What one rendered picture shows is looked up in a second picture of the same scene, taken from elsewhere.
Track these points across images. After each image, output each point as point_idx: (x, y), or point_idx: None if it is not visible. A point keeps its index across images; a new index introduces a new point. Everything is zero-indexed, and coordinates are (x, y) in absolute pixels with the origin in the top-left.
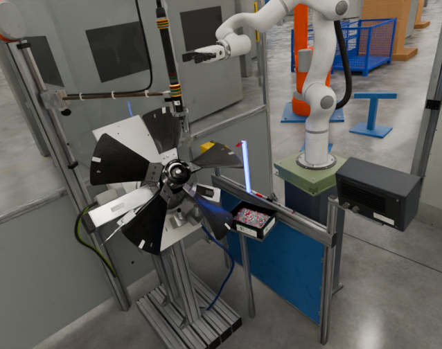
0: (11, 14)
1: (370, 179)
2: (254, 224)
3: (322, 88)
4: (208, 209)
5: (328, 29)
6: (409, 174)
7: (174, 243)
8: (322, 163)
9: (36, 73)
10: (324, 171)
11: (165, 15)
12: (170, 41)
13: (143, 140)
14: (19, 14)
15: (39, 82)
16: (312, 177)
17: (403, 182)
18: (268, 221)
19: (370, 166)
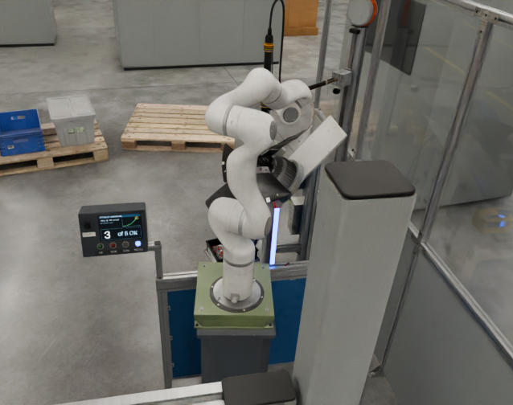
0: (360, 6)
1: (113, 205)
2: (222, 247)
3: (222, 198)
4: (227, 193)
5: (240, 147)
6: (87, 212)
7: None
8: (221, 287)
9: (352, 54)
10: (208, 282)
11: (266, 42)
12: (264, 62)
13: (323, 150)
14: (367, 9)
15: (350, 61)
16: (208, 267)
17: (88, 209)
18: (211, 249)
19: (120, 209)
